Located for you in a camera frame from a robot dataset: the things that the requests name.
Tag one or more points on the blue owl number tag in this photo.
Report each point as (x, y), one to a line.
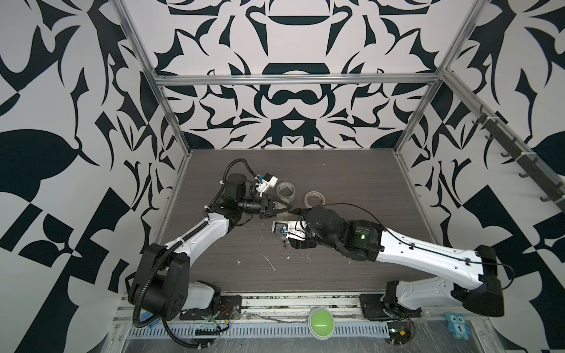
(457, 326)

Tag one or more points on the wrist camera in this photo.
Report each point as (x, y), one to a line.
(289, 230)
(264, 183)

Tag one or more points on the small electronics board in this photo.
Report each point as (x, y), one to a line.
(400, 333)

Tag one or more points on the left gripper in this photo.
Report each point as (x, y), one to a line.
(267, 203)

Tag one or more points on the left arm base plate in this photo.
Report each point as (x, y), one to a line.
(223, 307)

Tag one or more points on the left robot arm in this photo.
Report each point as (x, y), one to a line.
(161, 288)

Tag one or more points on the white slotted cable duct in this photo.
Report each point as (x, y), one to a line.
(376, 330)

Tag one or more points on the green push button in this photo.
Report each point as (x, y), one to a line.
(321, 323)

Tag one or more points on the clear tape roll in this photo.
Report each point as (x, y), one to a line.
(286, 191)

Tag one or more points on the black wall hook rail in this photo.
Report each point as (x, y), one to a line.
(516, 150)

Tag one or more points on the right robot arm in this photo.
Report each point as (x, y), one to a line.
(457, 277)

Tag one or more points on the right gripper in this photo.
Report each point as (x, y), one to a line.
(307, 211)

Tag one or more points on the beige masking tape roll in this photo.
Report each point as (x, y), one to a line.
(314, 199)

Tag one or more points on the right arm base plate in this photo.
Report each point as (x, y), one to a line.
(385, 307)

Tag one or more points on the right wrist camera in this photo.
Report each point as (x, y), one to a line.
(289, 230)

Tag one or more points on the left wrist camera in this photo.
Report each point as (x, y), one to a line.
(264, 183)

